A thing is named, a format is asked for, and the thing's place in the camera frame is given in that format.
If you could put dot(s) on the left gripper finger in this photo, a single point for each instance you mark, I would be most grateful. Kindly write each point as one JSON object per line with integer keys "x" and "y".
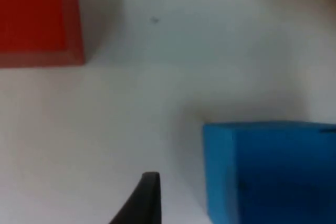
{"x": 143, "y": 203}

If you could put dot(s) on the blue cube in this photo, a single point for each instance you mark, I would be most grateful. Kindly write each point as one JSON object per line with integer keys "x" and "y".
{"x": 273, "y": 174}

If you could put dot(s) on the red cube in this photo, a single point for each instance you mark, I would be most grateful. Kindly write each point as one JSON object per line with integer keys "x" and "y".
{"x": 36, "y": 19}

